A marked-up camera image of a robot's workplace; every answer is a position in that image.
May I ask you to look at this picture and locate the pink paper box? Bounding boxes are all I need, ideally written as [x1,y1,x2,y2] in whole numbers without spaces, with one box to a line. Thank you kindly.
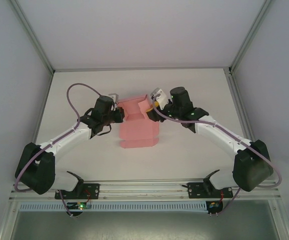
[116,93,162,150]

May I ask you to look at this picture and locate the small circuit board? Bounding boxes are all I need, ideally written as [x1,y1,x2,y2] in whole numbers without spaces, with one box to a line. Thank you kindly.
[208,201,222,211]
[66,201,93,211]

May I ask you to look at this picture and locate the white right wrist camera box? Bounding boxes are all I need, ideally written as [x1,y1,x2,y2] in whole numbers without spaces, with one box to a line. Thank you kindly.
[151,87,170,110]

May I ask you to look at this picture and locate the thin black cable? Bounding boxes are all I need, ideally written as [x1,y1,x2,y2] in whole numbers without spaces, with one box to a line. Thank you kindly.
[93,123,113,138]

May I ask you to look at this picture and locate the aluminium side rail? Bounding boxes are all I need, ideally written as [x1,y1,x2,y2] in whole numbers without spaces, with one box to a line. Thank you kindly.
[21,71,55,182]
[224,68,266,180]

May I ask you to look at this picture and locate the aluminium mounting rail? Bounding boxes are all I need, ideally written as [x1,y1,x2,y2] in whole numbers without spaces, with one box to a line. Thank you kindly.
[8,178,282,201]

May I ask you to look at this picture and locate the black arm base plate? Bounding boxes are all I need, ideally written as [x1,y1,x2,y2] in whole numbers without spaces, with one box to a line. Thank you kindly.
[54,183,101,200]
[186,182,234,200]

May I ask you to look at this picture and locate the white slotted cable duct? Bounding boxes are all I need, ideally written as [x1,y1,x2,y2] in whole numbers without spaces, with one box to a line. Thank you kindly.
[19,202,208,212]

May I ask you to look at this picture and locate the aluminium frame post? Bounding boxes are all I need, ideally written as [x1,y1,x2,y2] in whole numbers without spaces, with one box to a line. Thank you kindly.
[8,0,56,75]
[228,0,273,75]

